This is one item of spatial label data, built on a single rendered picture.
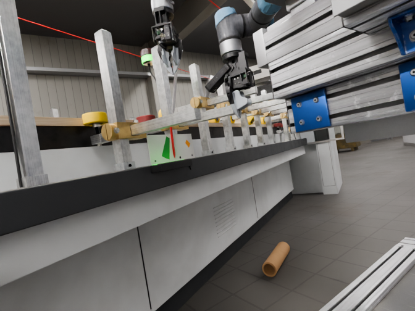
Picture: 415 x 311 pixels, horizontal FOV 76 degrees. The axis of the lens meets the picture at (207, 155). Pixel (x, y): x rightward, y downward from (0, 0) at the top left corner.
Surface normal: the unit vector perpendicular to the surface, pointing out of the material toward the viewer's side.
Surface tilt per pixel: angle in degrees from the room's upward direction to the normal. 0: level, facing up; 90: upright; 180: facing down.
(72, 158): 90
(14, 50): 90
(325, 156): 90
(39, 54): 90
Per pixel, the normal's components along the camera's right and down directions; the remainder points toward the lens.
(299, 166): -0.51, 0.09
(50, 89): 0.58, -0.08
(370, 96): -0.80, 0.14
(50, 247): 0.85, -0.13
